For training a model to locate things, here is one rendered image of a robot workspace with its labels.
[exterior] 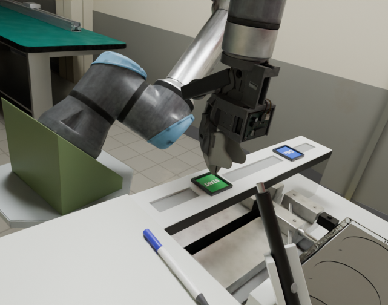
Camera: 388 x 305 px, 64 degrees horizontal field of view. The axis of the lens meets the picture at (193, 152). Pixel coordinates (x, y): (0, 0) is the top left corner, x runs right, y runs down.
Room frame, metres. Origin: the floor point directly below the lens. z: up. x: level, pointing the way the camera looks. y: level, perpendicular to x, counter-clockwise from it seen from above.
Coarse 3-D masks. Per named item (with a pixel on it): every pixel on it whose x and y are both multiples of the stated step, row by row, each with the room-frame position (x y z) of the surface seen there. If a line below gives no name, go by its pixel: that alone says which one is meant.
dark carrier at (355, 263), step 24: (336, 240) 0.46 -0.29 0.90; (360, 240) 0.48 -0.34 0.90; (312, 264) 0.39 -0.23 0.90; (336, 264) 0.40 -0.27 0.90; (360, 264) 0.41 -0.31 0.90; (384, 264) 0.42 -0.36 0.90; (312, 288) 0.34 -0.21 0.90; (336, 288) 0.35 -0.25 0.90; (360, 288) 0.36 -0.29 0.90; (384, 288) 0.37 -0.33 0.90
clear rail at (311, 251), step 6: (342, 222) 0.52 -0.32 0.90; (348, 222) 0.52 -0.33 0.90; (336, 228) 0.50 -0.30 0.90; (342, 228) 0.50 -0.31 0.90; (330, 234) 0.47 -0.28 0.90; (336, 234) 0.48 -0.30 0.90; (318, 240) 0.45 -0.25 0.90; (324, 240) 0.45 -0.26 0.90; (312, 246) 0.43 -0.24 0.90; (318, 246) 0.44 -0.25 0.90; (306, 252) 0.41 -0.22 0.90; (312, 252) 0.42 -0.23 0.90; (300, 258) 0.40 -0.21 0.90; (306, 258) 0.40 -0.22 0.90; (246, 300) 0.30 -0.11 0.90
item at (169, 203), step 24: (288, 144) 0.73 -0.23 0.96; (312, 144) 0.76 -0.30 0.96; (240, 168) 0.57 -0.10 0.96; (264, 168) 0.59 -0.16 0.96; (288, 168) 0.60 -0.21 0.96; (144, 192) 0.43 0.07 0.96; (168, 192) 0.44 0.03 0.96; (192, 192) 0.46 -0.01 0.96; (240, 192) 0.48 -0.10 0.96; (168, 216) 0.38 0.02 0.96
